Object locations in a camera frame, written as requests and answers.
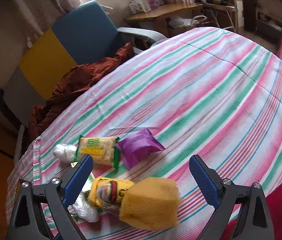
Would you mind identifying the white plastic bag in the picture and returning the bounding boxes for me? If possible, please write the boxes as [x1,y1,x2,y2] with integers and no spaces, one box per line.
[72,192,99,223]
[168,15,207,29]

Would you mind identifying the white plastic bag ball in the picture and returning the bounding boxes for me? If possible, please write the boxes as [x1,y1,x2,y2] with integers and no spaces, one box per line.
[53,144,77,164]

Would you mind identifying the yellow knitted sock roll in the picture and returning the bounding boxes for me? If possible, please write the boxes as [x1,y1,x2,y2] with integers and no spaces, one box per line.
[88,177,134,208]

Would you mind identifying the large Weidan cracker pack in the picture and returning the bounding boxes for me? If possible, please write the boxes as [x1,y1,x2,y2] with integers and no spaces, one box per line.
[74,135,120,169]

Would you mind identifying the purple snack pouch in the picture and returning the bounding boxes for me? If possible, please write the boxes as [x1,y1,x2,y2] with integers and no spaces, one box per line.
[116,128,165,170]

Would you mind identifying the green white small carton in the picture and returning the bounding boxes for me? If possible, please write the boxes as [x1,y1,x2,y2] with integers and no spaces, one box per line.
[69,160,94,194]

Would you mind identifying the red gold gift box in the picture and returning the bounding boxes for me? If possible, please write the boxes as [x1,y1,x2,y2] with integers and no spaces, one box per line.
[15,179,25,200]

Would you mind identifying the striped bed quilt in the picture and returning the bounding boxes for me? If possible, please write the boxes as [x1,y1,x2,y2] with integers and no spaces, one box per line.
[6,27,282,239]

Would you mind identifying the rust red jacket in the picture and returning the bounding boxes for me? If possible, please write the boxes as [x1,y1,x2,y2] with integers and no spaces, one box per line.
[28,42,134,143]

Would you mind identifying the tricolour armchair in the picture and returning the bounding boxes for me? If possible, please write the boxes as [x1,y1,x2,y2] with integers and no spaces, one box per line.
[0,1,165,161]

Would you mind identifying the white plastic bag under table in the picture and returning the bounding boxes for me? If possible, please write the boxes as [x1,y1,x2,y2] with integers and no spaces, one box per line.
[168,15,207,29]

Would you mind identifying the pink curtain left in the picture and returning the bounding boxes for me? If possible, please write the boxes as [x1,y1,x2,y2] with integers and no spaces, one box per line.
[10,0,80,47]

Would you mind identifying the wooden side table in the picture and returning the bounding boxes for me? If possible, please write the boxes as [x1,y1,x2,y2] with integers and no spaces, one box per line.
[125,3,203,37]

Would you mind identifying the white boxes on table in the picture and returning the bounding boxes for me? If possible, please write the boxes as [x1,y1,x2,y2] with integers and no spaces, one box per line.
[130,0,151,12]

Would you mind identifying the pink box on table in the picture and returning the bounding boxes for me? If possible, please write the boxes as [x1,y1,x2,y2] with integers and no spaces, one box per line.
[146,0,164,10]

